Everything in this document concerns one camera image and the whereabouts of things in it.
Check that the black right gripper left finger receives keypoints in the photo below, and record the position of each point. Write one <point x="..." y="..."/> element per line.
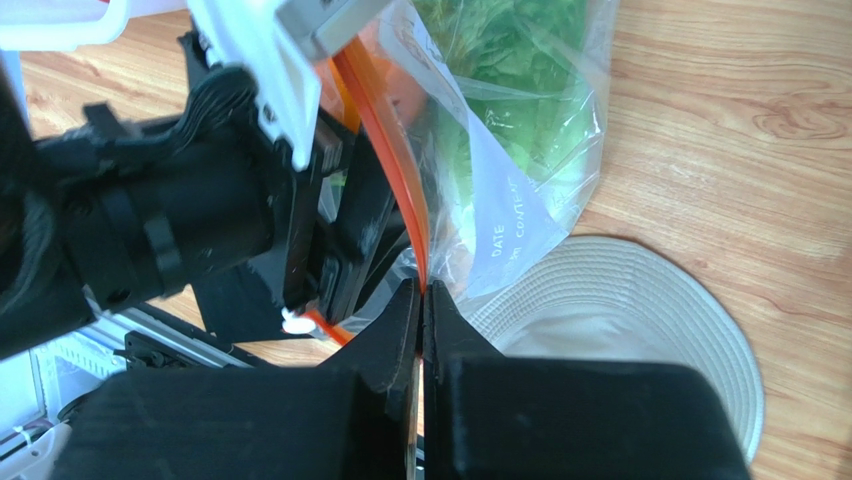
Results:
<point x="351" y="417"/>

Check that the clear orange zip top bag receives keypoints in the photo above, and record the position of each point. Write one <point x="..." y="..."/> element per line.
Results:
<point x="490" y="223"/>

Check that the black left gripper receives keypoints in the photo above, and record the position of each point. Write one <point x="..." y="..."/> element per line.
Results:
<point x="354" y="242"/>

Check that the white plastic basket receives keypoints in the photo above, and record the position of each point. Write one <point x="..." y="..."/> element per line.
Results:
<point x="64" y="25"/>

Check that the black folded cloth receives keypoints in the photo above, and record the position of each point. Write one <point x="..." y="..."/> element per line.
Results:
<point x="237" y="306"/>

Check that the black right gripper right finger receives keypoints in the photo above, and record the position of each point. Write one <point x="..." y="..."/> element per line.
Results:
<point x="490" y="416"/>

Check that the fake green lettuce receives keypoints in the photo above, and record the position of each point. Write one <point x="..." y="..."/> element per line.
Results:
<point x="509" y="59"/>

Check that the fake orange fruit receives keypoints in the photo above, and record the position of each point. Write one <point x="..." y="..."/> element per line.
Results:
<point x="405" y="94"/>

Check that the beige bucket hat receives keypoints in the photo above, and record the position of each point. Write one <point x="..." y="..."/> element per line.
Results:
<point x="604" y="298"/>

